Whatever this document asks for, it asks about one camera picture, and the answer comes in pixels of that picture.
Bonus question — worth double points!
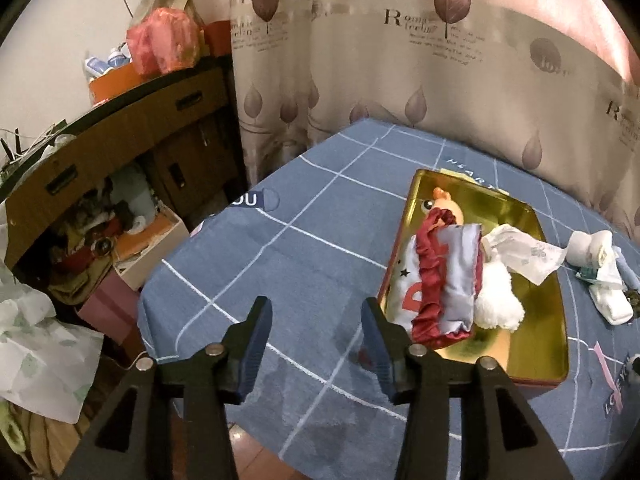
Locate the white fluffy pompom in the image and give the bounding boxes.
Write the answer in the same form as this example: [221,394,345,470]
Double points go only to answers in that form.
[474,260,525,333]

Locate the red white ruffled garment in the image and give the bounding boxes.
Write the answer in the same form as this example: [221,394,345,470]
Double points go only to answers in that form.
[385,207,484,350]

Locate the white socks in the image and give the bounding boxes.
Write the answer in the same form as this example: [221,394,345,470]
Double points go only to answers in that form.
[589,284,634,326]

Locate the wet wipes pack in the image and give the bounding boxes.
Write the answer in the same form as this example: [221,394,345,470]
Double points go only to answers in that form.
[576,266,625,289]

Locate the white floral mesh cloth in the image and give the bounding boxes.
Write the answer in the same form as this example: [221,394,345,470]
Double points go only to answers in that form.
[480,224,566,286]

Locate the black gold patterned scarf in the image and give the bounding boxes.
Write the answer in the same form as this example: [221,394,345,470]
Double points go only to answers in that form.
[625,289,640,318]

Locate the light blue towel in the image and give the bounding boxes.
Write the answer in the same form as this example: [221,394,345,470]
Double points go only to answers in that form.
[613,246,640,292]

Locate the small white printed sock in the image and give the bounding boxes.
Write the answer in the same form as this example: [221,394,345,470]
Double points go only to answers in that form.
[566,230,616,271]

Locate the orange rubber pig toy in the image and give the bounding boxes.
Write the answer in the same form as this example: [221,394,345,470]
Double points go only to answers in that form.
[421,188,464,226]

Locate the white green patterned bag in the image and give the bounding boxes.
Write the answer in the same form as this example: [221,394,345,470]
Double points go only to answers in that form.
[0,259,106,426]

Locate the pink box on floor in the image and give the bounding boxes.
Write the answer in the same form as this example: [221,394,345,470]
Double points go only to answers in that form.
[78,270,145,359]

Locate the white cardboard box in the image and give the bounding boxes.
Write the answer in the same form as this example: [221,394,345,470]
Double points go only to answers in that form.
[112,204,189,290]

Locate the blue checked bed sheet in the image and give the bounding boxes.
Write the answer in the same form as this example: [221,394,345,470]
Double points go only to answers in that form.
[138,119,608,479]

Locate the dark wooden cabinet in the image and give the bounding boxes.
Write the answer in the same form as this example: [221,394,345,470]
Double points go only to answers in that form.
[0,55,250,271]

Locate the orange box on cabinet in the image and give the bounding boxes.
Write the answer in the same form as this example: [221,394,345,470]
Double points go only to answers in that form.
[88,63,146,105]

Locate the beige leaf print curtain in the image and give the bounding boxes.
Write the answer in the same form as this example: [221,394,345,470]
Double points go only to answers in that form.
[150,0,640,252]

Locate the red plastic bag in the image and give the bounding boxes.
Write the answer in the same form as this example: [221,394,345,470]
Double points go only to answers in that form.
[126,8,201,77]

